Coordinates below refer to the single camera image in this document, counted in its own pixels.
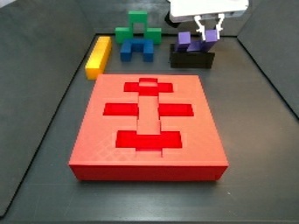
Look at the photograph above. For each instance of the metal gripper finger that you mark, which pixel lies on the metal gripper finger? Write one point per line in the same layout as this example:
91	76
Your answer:
217	26
200	29

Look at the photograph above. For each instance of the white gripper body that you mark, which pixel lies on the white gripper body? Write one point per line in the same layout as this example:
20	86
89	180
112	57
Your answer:
183	10

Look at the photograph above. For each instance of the purple U-shaped block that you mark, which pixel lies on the purple U-shaped block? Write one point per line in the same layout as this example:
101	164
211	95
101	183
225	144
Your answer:
187	45

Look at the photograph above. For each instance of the black fixture holder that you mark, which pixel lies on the black fixture holder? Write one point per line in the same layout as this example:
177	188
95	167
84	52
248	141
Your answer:
191	59

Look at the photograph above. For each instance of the red board with cutouts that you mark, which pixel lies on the red board with cutouts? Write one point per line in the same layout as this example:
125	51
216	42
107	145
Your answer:
147	131

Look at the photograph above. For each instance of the green stepped arch block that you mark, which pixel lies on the green stepped arch block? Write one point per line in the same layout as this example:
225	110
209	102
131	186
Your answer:
137	17

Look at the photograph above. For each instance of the blue U-shaped block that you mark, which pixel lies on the blue U-shaped block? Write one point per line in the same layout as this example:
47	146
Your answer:
137	45

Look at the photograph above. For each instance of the yellow long bar block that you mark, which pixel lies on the yellow long bar block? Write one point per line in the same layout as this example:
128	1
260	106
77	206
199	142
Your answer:
97	58

